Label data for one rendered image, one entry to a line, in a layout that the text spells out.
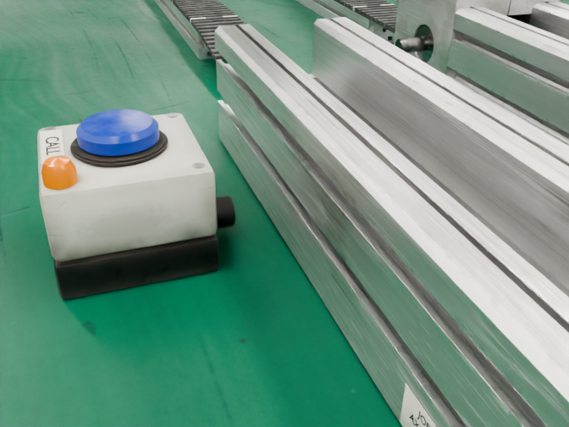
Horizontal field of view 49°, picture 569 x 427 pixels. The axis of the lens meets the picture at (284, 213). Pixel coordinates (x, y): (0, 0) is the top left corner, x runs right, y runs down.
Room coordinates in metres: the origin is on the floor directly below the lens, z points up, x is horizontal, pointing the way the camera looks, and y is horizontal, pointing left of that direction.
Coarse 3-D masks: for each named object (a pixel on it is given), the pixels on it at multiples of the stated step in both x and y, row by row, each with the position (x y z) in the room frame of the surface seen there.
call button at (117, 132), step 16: (112, 112) 0.30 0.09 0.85; (128, 112) 0.30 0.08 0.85; (80, 128) 0.28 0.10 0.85; (96, 128) 0.28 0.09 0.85; (112, 128) 0.28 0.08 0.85; (128, 128) 0.28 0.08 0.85; (144, 128) 0.28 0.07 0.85; (80, 144) 0.27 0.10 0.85; (96, 144) 0.27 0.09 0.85; (112, 144) 0.27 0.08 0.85; (128, 144) 0.27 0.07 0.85; (144, 144) 0.27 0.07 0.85
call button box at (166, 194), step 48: (48, 144) 0.29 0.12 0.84; (192, 144) 0.29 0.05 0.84; (48, 192) 0.24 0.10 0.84; (96, 192) 0.24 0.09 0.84; (144, 192) 0.25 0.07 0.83; (192, 192) 0.26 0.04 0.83; (48, 240) 0.24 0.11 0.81; (96, 240) 0.24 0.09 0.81; (144, 240) 0.25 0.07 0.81; (192, 240) 0.26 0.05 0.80; (96, 288) 0.24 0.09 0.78
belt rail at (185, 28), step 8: (160, 0) 0.83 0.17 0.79; (168, 0) 0.77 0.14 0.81; (168, 8) 0.80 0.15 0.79; (176, 8) 0.73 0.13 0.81; (168, 16) 0.78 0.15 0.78; (176, 16) 0.76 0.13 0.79; (184, 16) 0.69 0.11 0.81; (176, 24) 0.73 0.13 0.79; (184, 24) 0.69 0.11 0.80; (184, 32) 0.69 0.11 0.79; (192, 32) 0.65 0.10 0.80; (192, 40) 0.65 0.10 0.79; (200, 40) 0.65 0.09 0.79; (192, 48) 0.65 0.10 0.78; (200, 48) 0.63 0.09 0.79; (200, 56) 0.63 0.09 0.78; (208, 56) 0.63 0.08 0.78
